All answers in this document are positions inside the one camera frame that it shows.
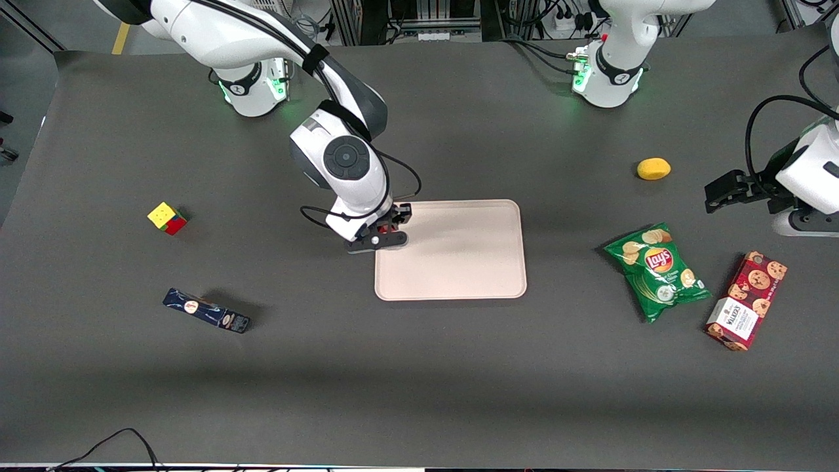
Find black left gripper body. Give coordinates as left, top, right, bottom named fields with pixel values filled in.
left=747, top=139, right=804, bottom=204

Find beige plastic tray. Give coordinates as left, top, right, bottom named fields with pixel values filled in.
left=374, top=199, right=528, bottom=302

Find yellow lemon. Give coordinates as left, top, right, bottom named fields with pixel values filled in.
left=636, top=157, right=672, bottom=181

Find green Lay's chips bag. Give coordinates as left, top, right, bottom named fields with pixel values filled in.
left=604, top=223, right=712, bottom=324

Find red Walkers cookie box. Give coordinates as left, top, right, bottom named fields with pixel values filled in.
left=705, top=251, right=788, bottom=352

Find dark blue carton box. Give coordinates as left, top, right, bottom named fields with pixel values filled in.
left=163, top=288, right=252, bottom=334

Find black equipment rack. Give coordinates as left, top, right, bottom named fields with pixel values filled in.
left=330, top=0, right=509, bottom=47

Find colourful puzzle cube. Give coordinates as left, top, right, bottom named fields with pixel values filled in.
left=147, top=202, right=189, bottom=236

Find white power strip with plugs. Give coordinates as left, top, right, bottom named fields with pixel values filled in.
left=553, top=8, right=594, bottom=33

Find yellow floor tape strip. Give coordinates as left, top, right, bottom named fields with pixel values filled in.
left=111, top=22, right=136, bottom=56

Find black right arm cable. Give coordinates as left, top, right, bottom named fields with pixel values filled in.
left=190, top=0, right=422, bottom=230

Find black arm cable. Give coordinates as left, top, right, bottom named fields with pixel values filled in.
left=745, top=45, right=839, bottom=197
left=190, top=0, right=422, bottom=230

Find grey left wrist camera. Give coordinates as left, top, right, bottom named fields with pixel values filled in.
left=771, top=208, right=839, bottom=237

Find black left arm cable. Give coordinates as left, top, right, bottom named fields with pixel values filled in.
left=745, top=45, right=839, bottom=197

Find black left base cables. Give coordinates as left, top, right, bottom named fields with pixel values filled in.
left=500, top=35, right=581, bottom=75

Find grey coiled cable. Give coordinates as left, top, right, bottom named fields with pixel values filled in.
left=292, top=10, right=322, bottom=41

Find thin black table cable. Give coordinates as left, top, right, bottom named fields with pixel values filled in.
left=46, top=427, right=165, bottom=472

